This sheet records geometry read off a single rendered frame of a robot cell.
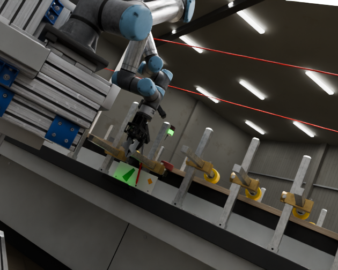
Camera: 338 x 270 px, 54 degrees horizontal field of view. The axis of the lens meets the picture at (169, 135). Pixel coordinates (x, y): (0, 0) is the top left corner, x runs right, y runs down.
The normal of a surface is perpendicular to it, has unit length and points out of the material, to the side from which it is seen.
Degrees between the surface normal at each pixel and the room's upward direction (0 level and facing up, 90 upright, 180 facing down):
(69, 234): 90
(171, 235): 90
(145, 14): 95
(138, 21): 95
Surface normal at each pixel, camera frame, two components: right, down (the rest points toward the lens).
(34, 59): 0.47, 0.04
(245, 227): -0.36, -0.34
